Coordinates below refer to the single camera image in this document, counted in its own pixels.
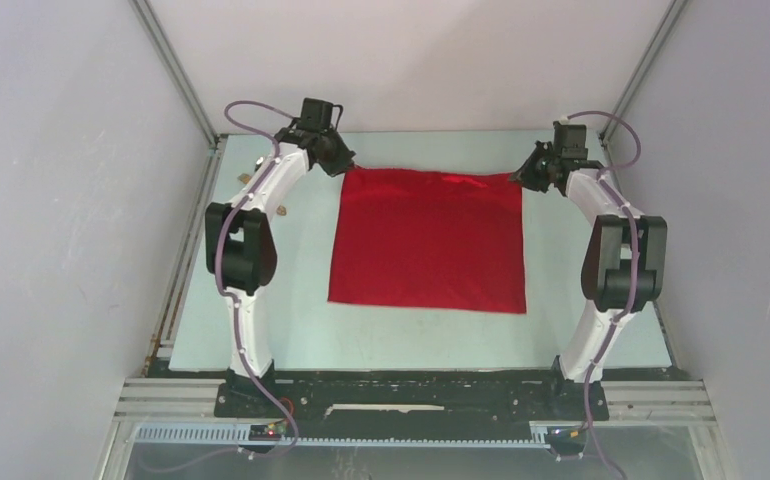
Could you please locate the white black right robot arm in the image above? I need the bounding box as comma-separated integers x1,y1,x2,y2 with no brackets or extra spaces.
509,116,668,418

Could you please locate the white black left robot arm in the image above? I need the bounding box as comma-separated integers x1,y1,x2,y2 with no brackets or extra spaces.
204,98,355,417

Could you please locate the aluminium frame post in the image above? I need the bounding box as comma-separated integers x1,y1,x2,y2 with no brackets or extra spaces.
128,0,220,148
611,0,691,118

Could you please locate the left aluminium frame post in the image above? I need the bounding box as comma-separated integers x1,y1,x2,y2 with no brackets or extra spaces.
128,0,220,148

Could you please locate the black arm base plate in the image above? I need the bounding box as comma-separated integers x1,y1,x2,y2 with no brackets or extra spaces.
214,369,609,440

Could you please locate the red satin napkin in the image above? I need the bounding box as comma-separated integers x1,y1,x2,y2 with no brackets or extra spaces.
328,168,527,314

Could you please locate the white slotted cable duct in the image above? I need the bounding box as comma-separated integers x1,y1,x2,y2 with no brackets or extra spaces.
132,422,550,449

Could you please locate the gold fork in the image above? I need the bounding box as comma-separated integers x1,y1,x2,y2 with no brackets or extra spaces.
237,173,287,216

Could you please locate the right aluminium frame post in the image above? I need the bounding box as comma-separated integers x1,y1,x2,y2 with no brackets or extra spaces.
611,0,691,118

